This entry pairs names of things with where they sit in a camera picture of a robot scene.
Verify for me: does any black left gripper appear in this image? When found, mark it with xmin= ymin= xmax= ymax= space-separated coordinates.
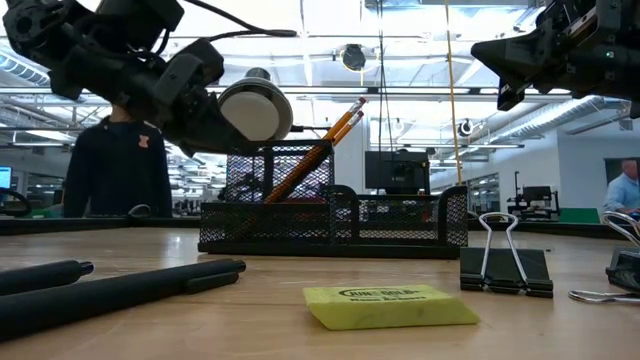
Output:
xmin=48 ymin=37 xmax=257 ymax=157

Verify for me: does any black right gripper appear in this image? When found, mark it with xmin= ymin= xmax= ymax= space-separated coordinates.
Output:
xmin=470 ymin=0 xmax=640 ymax=113

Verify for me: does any orange pencil with eraser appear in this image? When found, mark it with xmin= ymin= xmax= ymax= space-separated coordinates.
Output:
xmin=272 ymin=110 xmax=365 ymax=204
xmin=264 ymin=96 xmax=369 ymax=204

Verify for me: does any black pen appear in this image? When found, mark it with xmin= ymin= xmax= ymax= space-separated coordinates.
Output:
xmin=0 ymin=257 xmax=248 ymax=343
xmin=0 ymin=259 xmax=95 ymax=297

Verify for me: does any black binder clip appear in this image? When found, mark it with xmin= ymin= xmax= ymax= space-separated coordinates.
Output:
xmin=567 ymin=209 xmax=640 ymax=305
xmin=458 ymin=211 xmax=555 ymax=300

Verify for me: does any yellow-green eraser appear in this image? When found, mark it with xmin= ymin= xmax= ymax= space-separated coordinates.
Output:
xmin=302 ymin=284 xmax=482 ymax=332

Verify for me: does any black mesh desk organizer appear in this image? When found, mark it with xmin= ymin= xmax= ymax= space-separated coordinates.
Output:
xmin=196 ymin=139 xmax=470 ymax=261

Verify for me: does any person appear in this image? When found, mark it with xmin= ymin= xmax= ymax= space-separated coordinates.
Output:
xmin=62 ymin=103 xmax=174 ymax=219
xmin=602 ymin=158 xmax=640 ymax=217

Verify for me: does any background robot station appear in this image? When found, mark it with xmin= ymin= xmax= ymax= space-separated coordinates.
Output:
xmin=506 ymin=171 xmax=562 ymax=222

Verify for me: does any black computer monitor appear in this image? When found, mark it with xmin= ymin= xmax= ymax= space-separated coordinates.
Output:
xmin=364 ymin=149 xmax=432 ymax=196

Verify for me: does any green panel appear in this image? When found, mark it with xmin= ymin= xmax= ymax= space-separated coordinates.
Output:
xmin=558 ymin=207 xmax=601 ymax=225

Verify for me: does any black aluminium table frame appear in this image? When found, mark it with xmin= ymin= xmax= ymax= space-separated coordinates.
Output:
xmin=0 ymin=215 xmax=640 ymax=241

